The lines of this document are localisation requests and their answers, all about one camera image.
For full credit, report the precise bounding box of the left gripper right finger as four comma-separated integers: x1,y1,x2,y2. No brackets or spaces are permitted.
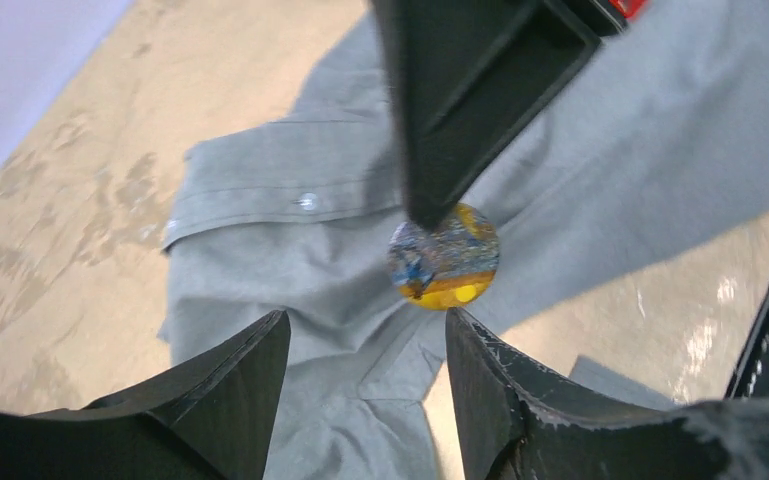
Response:
445,309,769,479

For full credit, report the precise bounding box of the grey button-up shirt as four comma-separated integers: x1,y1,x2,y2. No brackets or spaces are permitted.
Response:
161,1,769,479

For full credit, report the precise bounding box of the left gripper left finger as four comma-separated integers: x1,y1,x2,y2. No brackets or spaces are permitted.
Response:
0,311,291,479

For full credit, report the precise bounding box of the orange blue round brooch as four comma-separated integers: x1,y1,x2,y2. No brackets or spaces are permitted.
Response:
386,203,500,310

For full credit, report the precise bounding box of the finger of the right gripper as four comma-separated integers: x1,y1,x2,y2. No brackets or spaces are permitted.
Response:
372,0,630,231

